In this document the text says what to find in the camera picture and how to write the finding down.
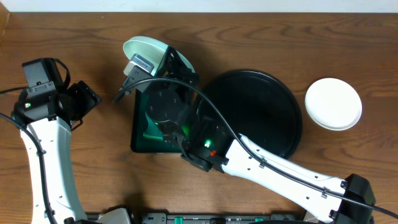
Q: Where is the white plate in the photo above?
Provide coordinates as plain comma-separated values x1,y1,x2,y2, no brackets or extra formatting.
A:
305,78,363,131
123,35,196,77

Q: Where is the green scrubbing sponge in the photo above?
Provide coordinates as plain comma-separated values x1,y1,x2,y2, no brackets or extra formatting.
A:
143,114,163,141

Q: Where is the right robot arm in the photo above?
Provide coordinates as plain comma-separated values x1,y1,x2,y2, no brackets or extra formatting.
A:
147,46,376,223

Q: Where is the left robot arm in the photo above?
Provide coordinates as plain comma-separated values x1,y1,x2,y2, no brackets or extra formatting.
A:
12,81,101,223

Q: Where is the black rectangular tray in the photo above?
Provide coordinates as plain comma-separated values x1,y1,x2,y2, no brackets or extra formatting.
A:
131,91,187,153

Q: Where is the black round tray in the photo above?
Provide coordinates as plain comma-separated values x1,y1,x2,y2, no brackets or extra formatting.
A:
203,70,302,159

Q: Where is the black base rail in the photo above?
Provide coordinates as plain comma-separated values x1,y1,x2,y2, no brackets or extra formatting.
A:
86,208,307,224

